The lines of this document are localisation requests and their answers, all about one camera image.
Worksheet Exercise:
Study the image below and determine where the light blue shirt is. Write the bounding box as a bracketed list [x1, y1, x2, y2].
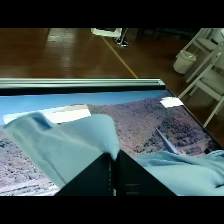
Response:
[2, 111, 224, 197]

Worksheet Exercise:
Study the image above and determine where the white chair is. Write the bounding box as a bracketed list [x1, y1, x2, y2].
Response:
[175, 28, 224, 129]

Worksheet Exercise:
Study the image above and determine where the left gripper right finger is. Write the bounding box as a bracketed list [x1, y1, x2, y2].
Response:
[114, 149, 177, 197]

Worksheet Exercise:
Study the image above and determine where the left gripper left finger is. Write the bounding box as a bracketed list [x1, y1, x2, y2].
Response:
[55, 152, 114, 197]

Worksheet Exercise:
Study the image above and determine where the silver frame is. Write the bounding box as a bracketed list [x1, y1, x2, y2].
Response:
[0, 77, 166, 90]

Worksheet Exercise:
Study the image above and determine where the white bucket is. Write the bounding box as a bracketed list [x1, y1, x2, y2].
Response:
[172, 50, 198, 75]

